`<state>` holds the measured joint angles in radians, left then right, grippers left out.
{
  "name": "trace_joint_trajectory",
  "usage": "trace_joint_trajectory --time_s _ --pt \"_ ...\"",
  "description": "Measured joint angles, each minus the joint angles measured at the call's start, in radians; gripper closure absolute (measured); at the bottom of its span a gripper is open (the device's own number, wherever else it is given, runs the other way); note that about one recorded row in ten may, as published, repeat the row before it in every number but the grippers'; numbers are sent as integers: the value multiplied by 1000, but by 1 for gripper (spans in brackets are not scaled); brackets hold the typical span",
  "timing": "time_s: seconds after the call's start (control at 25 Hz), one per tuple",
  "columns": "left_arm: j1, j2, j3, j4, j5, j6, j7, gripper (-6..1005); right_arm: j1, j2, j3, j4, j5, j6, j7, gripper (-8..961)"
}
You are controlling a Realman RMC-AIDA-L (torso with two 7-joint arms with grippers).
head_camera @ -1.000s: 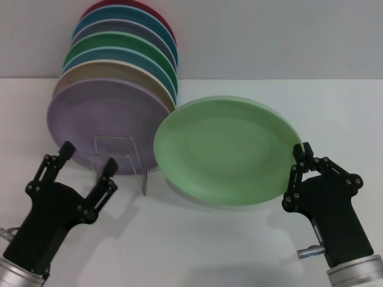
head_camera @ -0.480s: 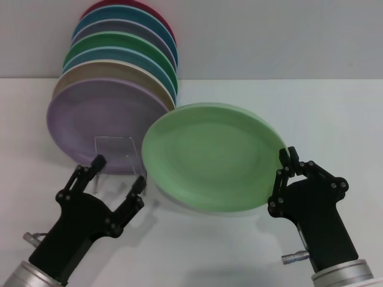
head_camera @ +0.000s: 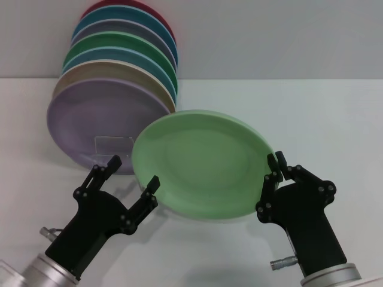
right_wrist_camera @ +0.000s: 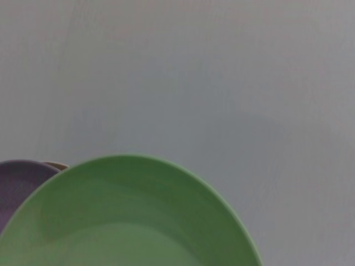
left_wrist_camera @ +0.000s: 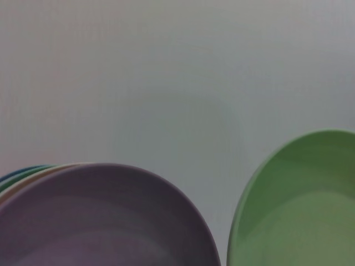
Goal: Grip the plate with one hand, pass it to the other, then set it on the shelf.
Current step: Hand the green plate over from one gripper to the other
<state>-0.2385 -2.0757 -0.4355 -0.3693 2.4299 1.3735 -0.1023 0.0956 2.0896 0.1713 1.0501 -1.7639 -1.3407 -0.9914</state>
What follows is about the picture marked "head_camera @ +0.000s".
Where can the grey plate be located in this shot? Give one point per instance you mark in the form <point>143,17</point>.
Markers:
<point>119,26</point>

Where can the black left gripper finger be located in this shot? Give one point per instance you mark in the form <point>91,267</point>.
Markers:
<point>140,212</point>
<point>95,179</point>

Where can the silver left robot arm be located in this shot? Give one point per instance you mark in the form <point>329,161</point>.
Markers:
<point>36,272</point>

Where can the light blue plate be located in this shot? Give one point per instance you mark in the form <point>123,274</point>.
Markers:
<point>119,55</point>

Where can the red plate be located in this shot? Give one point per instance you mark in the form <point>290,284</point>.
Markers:
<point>164,17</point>

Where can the dark green plate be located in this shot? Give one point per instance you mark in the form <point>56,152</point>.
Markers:
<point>119,40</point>

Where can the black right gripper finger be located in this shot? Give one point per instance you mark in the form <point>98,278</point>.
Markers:
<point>305,175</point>
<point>270,179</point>

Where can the light green plate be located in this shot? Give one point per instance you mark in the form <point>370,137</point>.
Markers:
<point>203,167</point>

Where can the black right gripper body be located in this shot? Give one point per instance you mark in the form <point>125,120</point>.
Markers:
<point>305,221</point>

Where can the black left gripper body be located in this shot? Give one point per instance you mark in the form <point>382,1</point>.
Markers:
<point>89,221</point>

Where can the lilac plate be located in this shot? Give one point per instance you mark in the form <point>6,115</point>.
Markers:
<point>89,113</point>

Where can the dark teal plate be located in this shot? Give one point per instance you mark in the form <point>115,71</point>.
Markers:
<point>119,13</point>

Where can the beige plate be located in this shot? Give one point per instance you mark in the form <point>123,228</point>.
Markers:
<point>113,70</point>

